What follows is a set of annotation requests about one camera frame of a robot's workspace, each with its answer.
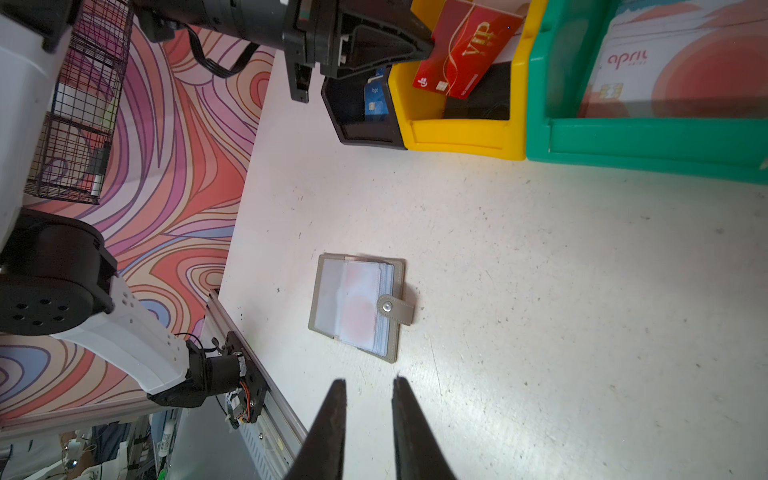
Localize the blue VIP card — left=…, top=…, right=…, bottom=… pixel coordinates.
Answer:
left=364, top=68, right=389, bottom=121

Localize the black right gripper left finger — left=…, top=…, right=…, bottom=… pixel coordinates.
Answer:
left=284, top=379, right=347, bottom=480

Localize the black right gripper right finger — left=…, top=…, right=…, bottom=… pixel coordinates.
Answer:
left=392, top=377, right=456, bottom=480

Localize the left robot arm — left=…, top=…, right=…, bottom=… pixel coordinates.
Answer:
left=1, top=1, right=433, bottom=412

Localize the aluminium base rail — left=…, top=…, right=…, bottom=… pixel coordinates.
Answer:
left=203, top=292, right=307, bottom=479

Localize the yellow plastic bin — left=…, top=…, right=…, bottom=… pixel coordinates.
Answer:
left=389, top=1, right=547, bottom=161

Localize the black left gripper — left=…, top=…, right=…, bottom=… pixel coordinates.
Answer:
left=283, top=0, right=434, bottom=103

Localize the red VIP card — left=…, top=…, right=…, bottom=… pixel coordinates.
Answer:
left=412, top=0, right=530, bottom=100

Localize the grey leather card holder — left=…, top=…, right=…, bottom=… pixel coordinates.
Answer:
left=308, top=253, right=415, bottom=364

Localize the black plastic bin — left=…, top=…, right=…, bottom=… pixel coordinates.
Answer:
left=321, top=66, right=406, bottom=150

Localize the wire basket on left wall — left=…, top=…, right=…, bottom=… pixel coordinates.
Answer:
left=25, top=1, right=133, bottom=204

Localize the green plastic bin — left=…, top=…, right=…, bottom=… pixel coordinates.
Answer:
left=526, top=1, right=767, bottom=185

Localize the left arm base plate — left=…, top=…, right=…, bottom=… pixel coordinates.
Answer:
left=221, top=332, right=269, bottom=429

